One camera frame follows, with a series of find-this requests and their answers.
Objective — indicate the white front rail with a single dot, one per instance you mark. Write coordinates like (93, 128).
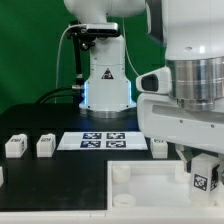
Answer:
(89, 218)

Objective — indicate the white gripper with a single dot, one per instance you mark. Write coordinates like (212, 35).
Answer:
(160, 118)

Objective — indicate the white block left edge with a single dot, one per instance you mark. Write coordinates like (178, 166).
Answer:
(1, 177)

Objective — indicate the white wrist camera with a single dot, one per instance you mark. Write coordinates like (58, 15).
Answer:
(158, 81)

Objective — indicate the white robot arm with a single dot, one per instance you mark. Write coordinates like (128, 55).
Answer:
(183, 101)

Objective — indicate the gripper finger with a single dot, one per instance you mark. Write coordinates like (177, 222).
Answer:
(217, 176)

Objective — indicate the white square table top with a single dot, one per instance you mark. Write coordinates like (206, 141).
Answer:
(152, 184)

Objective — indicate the grey camera on stand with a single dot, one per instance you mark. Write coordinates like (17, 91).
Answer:
(108, 29)

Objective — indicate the white marker sheet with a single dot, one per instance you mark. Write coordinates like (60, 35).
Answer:
(102, 141)

